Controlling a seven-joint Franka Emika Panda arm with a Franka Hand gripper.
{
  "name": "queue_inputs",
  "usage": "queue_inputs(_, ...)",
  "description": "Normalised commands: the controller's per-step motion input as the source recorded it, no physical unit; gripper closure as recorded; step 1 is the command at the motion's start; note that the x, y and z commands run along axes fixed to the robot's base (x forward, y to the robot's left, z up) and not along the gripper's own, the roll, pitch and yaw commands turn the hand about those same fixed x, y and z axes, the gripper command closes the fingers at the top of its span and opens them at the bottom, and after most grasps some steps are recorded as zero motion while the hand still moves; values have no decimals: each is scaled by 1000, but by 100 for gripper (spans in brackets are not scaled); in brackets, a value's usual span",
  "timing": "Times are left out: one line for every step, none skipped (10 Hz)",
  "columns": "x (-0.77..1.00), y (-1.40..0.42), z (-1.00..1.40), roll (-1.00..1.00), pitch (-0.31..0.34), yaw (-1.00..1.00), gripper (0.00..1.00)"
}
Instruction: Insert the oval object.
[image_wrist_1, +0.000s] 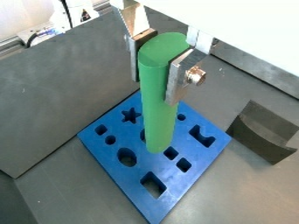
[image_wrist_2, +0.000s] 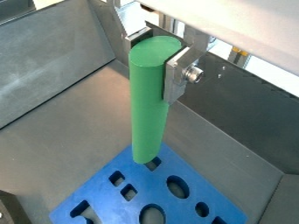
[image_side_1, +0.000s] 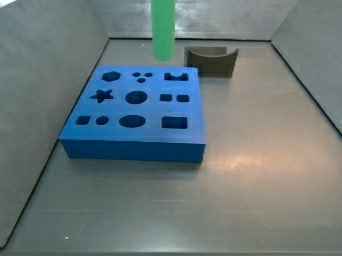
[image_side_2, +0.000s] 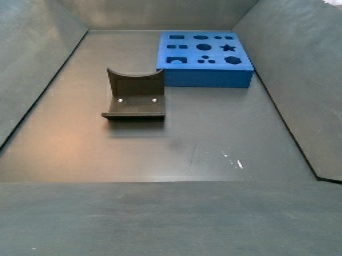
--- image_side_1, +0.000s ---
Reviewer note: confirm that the green oval peg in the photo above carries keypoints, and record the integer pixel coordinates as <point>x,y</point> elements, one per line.
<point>163,28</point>

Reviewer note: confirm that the blue shape-sorting foam block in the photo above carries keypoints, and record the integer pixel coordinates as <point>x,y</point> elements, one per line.
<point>138,113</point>

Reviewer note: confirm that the dark curved cradle block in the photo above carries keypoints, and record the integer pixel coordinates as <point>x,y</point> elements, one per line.
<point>214,61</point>

